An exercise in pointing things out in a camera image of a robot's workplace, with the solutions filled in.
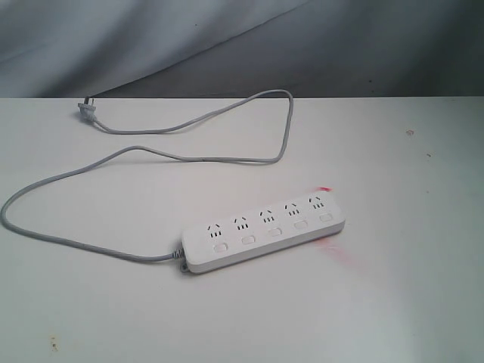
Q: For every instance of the grey backdrop cloth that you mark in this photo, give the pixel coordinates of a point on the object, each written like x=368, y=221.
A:
x=219, y=49

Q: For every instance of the white five-outlet power strip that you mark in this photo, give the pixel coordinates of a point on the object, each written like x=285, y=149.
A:
x=260, y=231

